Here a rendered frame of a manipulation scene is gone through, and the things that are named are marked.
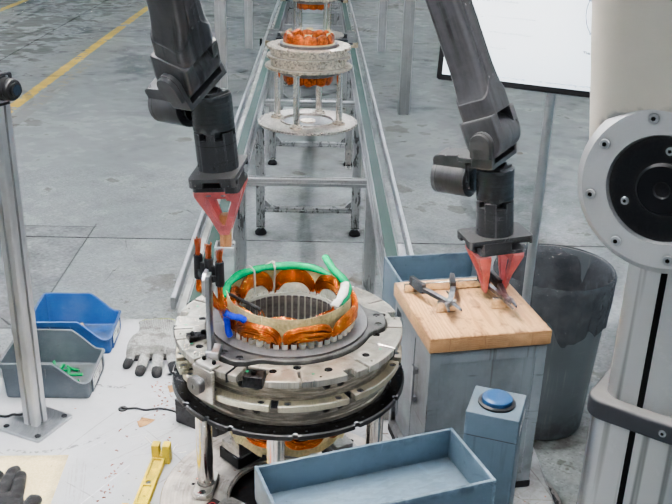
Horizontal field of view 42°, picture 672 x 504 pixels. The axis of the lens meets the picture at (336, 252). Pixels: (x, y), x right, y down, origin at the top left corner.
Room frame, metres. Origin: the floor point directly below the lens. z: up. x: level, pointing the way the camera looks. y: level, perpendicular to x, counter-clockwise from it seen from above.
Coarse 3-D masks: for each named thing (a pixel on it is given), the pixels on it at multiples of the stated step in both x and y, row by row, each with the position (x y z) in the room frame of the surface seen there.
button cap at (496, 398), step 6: (492, 390) 1.03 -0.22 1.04; (498, 390) 1.03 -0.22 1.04; (486, 396) 1.02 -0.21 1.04; (492, 396) 1.02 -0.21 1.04; (498, 396) 1.02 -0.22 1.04; (504, 396) 1.02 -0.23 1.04; (510, 396) 1.02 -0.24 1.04; (486, 402) 1.01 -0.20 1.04; (492, 402) 1.00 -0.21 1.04; (498, 402) 1.00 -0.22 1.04; (504, 402) 1.00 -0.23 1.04; (510, 402) 1.01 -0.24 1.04; (498, 408) 1.00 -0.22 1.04
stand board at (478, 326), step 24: (480, 288) 1.31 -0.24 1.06; (408, 312) 1.24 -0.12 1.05; (432, 312) 1.22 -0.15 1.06; (456, 312) 1.22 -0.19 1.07; (480, 312) 1.22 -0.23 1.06; (504, 312) 1.23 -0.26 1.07; (528, 312) 1.23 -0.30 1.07; (432, 336) 1.14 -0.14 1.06; (456, 336) 1.14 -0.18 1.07; (480, 336) 1.15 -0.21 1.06; (504, 336) 1.16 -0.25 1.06; (528, 336) 1.16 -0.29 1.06
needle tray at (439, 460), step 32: (352, 448) 0.86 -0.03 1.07; (384, 448) 0.87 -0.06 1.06; (416, 448) 0.89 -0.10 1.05; (448, 448) 0.91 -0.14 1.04; (256, 480) 0.81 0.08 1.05; (288, 480) 0.83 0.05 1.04; (320, 480) 0.85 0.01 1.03; (352, 480) 0.85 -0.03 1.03; (384, 480) 0.86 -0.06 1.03; (416, 480) 0.86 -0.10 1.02; (448, 480) 0.86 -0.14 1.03; (480, 480) 0.83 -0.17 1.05
